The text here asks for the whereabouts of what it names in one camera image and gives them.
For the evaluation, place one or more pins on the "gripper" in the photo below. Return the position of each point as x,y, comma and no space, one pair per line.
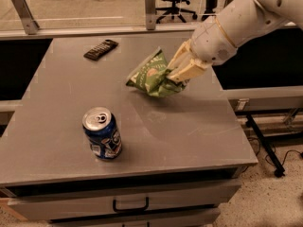
212,43

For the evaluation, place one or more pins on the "green jalapeno chip bag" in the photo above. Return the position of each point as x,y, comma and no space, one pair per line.
150,76

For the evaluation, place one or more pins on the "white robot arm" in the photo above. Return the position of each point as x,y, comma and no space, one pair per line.
217,39

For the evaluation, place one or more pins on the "blue pepsi can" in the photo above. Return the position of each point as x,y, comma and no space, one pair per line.
100,127

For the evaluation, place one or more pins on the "black chocolate bar wrapper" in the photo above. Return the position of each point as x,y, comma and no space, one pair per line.
100,50

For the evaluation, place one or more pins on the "black table leg stand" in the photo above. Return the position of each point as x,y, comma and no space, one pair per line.
250,123

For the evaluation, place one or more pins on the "grey lower drawer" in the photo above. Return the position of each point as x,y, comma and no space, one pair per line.
180,218

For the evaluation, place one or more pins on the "grey drawer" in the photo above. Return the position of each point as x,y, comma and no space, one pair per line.
99,203
180,218

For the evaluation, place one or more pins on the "grey top drawer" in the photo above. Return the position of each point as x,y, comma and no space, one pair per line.
99,203

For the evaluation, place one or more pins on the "middle metal rail bracket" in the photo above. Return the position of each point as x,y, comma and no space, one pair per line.
150,14

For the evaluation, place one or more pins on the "black drawer handle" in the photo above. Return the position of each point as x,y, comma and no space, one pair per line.
131,206

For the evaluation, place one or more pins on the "left metal rail bracket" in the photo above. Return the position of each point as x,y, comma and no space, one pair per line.
29,24

